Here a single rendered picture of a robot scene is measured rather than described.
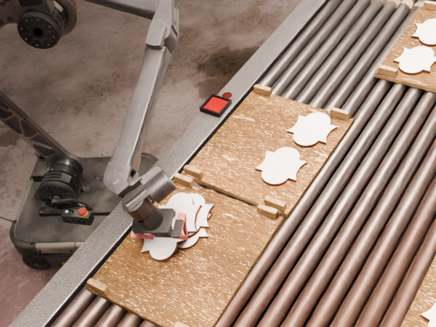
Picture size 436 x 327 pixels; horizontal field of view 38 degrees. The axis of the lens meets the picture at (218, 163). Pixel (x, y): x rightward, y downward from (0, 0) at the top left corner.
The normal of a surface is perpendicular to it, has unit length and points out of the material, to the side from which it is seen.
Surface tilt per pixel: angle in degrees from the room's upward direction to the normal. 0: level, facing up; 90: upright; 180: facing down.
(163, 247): 20
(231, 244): 0
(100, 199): 0
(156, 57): 39
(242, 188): 0
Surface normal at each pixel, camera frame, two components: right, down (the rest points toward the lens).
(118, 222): -0.15, -0.69
